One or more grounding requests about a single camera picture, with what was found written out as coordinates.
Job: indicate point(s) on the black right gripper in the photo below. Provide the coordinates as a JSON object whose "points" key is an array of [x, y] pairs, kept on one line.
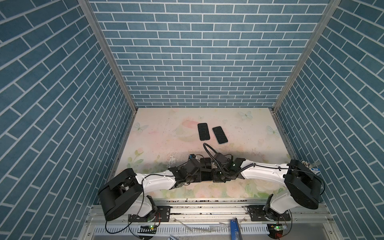
{"points": [[214, 179]]}

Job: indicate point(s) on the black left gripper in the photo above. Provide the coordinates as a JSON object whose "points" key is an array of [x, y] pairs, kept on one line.
{"points": [[199, 175]]}

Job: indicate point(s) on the sage green phone case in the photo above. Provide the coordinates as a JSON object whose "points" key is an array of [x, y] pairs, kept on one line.
{"points": [[220, 135]]}

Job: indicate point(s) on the black phone case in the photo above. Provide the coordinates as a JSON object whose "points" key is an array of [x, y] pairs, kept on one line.
{"points": [[203, 131]]}

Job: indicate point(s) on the black smartphone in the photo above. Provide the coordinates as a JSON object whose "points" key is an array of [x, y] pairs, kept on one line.
{"points": [[206, 176]]}

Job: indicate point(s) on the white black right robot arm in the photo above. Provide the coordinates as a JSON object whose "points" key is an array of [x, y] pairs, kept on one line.
{"points": [[303, 187]]}

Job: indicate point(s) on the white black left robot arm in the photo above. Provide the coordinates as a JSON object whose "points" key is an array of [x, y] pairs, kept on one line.
{"points": [[126, 192]]}

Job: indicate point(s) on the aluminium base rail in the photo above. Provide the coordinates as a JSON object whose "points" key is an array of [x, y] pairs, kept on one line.
{"points": [[210, 220]]}

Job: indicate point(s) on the aluminium frame post left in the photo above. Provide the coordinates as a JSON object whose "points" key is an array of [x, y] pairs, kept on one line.
{"points": [[92, 20]]}

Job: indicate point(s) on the aluminium frame post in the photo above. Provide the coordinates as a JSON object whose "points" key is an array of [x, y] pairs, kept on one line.
{"points": [[92, 20], [318, 30]]}

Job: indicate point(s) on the aluminium frame post right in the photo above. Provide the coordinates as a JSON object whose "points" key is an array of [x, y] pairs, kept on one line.
{"points": [[318, 30]]}

